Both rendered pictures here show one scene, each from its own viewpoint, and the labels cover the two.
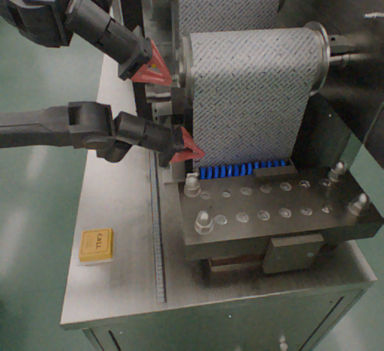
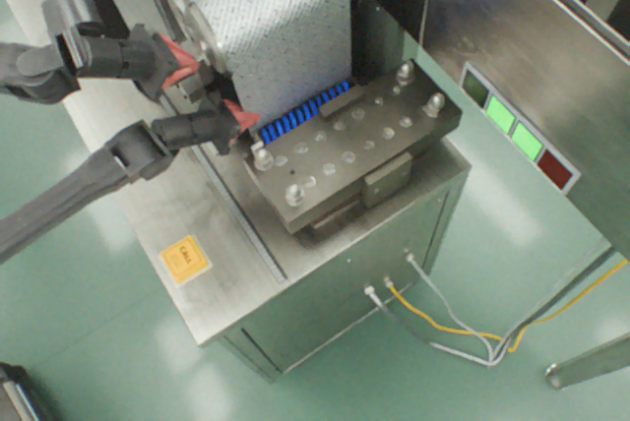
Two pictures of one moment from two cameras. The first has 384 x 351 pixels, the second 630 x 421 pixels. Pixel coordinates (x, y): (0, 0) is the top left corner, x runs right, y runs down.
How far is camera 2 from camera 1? 46 cm
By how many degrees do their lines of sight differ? 23
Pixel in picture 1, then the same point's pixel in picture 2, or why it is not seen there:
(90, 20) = (105, 63)
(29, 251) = (31, 299)
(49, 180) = not seen: outside the picture
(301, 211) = (383, 135)
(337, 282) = (438, 184)
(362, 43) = not seen: outside the picture
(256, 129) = (306, 67)
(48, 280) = (85, 320)
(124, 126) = (171, 137)
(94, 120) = (143, 150)
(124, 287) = (238, 285)
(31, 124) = (86, 188)
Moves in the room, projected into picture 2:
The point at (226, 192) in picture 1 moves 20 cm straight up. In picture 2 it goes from (299, 147) to (288, 86)
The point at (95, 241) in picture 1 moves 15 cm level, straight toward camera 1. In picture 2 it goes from (182, 257) to (242, 298)
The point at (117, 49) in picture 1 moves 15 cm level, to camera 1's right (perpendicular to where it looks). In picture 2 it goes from (139, 72) to (234, 32)
